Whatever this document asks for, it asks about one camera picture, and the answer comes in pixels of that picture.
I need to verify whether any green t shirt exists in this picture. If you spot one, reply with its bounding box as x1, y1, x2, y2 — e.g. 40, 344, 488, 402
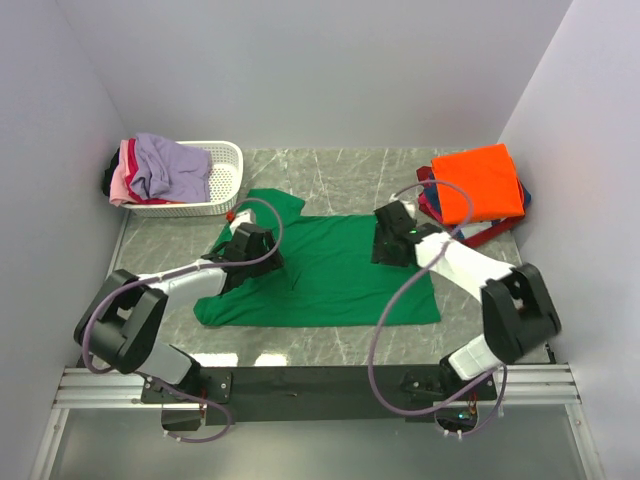
193, 189, 417, 328

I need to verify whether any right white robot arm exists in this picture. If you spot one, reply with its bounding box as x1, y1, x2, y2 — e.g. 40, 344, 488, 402
368, 200, 561, 399

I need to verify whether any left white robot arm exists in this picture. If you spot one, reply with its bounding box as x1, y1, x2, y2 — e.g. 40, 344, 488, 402
73, 222, 284, 402

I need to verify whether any dark red folded t shirt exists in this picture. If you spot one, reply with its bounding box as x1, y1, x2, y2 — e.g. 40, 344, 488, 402
416, 166, 525, 248

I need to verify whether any white plastic laundry basket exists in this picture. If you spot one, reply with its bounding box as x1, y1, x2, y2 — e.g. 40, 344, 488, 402
123, 141, 244, 218

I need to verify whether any orange folded t shirt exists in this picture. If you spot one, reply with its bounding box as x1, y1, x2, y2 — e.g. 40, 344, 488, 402
431, 144, 525, 225

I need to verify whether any lilac t shirt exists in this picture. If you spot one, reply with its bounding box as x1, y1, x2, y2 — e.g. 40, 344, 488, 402
128, 133, 211, 203

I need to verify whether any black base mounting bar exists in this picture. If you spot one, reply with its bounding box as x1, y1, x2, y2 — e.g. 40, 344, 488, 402
139, 363, 501, 427

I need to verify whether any pink t shirt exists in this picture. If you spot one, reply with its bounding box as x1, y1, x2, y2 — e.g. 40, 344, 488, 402
108, 140, 133, 207

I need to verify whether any magenta t shirt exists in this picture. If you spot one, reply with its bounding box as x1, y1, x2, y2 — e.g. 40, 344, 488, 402
125, 133, 189, 205

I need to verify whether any black t shirt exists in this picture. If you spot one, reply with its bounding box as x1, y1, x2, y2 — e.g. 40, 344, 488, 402
101, 149, 120, 198

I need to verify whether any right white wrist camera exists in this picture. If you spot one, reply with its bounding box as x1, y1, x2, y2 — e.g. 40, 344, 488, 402
389, 195, 417, 219

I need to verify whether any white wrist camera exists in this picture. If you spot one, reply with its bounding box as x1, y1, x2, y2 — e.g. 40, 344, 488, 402
389, 195, 417, 219
226, 209, 256, 234

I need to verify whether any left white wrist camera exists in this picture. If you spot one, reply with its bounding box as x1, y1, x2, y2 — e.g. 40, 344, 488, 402
226, 209, 256, 234

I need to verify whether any aluminium rail frame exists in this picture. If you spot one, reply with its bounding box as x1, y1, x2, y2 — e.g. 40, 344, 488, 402
27, 219, 609, 480

